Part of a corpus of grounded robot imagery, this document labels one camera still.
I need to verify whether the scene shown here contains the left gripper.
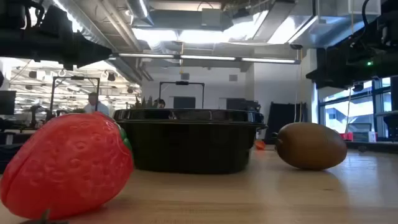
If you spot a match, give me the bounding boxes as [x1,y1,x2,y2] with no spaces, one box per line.
[30,30,113,70]

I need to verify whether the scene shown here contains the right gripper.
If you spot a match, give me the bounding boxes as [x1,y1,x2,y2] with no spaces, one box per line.
[306,34,398,90]

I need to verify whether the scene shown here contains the brown toy kiwi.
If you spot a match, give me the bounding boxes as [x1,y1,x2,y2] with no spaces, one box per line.
[272,121,348,171]

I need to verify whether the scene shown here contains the black plastic tupperware container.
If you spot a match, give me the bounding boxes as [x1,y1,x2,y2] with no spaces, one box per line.
[112,108,268,174]

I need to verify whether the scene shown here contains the potted succulent plant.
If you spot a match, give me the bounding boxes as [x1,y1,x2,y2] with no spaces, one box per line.
[132,95,156,110]

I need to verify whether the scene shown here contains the small pale box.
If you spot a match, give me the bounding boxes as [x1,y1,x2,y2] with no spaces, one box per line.
[353,131,377,143]

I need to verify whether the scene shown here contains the black computer monitor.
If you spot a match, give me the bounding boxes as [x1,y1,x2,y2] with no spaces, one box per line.
[0,90,17,116]

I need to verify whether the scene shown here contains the long ceiling light fixture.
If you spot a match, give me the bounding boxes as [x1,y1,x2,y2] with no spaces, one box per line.
[118,52,302,65]

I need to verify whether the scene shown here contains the black gantry frame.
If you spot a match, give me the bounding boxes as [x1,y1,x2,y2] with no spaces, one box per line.
[49,75,101,121]
[159,80,205,109]

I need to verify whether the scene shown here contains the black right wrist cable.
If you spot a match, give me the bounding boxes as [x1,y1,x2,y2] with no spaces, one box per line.
[361,0,373,30]

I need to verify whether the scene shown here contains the silver ventilation duct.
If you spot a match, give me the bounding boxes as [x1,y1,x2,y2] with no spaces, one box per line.
[251,0,321,44]

